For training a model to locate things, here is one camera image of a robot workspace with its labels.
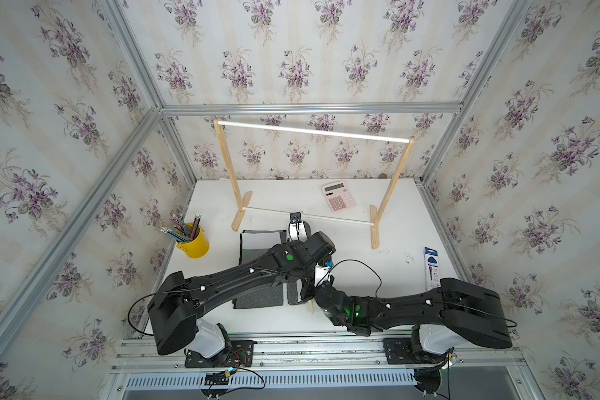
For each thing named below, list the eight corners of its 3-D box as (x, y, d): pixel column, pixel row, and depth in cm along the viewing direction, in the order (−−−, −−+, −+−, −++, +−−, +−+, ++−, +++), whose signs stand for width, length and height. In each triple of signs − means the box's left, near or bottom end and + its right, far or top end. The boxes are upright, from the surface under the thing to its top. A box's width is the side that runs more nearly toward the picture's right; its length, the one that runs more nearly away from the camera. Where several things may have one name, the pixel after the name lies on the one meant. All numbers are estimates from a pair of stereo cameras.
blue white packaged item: (425, 289, 88) (427, 287, 87) (423, 248, 99) (425, 245, 98) (438, 293, 87) (441, 291, 86) (435, 250, 98) (437, 248, 97)
